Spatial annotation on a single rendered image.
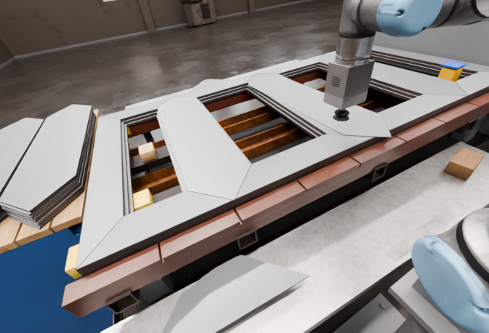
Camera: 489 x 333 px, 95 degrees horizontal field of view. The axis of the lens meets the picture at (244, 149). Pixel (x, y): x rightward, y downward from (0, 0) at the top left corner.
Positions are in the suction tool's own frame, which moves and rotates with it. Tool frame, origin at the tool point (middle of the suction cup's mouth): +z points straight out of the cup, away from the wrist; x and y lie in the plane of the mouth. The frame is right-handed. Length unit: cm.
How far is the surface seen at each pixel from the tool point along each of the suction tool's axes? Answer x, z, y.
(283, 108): -28.0, 8.3, -0.7
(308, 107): -21.1, 6.8, -7.0
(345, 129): -2.5, 6.9, -6.0
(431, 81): -7, 5, -57
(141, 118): -61, 11, 50
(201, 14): -948, 36, -262
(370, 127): 1.4, 6.7, -12.3
